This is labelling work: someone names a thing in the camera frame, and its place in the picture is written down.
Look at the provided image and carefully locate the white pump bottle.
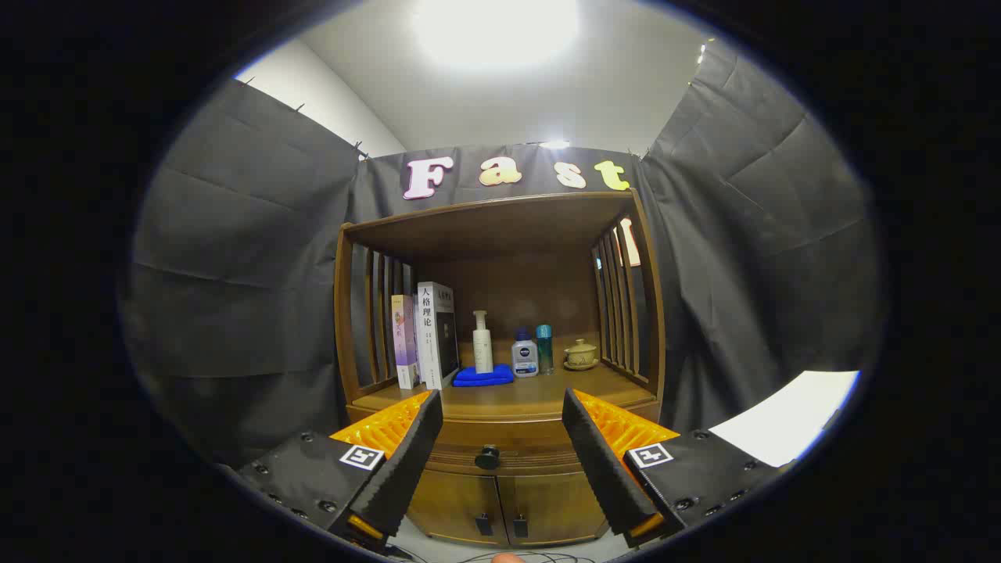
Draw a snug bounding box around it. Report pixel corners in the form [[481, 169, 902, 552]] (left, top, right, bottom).
[[472, 310, 495, 375]]

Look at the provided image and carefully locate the white thick book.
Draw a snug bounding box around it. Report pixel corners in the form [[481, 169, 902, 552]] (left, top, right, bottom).
[[414, 281, 462, 390]]

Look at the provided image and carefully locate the black backdrop cloth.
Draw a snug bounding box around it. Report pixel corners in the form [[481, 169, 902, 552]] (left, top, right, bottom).
[[117, 39, 888, 470]]

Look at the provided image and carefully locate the blue folded cloth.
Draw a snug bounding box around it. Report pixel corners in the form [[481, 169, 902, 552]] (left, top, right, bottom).
[[452, 364, 515, 388]]

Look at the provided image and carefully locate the white bottle with blue cap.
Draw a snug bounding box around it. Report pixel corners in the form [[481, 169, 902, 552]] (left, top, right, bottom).
[[511, 328, 540, 378]]

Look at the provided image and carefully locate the brown wooden cabinet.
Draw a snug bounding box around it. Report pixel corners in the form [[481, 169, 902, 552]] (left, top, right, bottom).
[[334, 188, 667, 548]]

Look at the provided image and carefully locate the ceiling lamp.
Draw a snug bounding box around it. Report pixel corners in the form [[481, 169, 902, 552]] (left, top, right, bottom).
[[411, 0, 583, 71]]

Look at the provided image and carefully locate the white boxy object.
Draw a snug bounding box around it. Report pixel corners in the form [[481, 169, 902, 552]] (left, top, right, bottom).
[[708, 370, 861, 468]]

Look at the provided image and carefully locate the beige lidded teacup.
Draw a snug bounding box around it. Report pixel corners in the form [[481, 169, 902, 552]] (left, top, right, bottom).
[[563, 338, 600, 371]]

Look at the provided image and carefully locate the wooden countertop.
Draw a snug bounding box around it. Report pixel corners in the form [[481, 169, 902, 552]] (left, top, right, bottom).
[[350, 361, 662, 425]]

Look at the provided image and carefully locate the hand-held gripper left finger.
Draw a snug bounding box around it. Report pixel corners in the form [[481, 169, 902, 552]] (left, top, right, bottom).
[[237, 389, 444, 552]]

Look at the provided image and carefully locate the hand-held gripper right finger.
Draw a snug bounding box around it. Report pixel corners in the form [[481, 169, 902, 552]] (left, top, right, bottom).
[[561, 387, 792, 548]]

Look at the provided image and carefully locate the purple book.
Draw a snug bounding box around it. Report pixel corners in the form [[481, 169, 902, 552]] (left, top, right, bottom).
[[391, 294, 421, 390]]

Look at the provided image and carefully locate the brown wooden drawer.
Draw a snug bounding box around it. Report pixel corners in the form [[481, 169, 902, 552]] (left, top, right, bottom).
[[418, 422, 587, 476]]

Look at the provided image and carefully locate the wooden cabinet door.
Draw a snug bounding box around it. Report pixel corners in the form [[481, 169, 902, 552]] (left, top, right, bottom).
[[497, 472, 611, 547], [407, 468, 508, 546]]

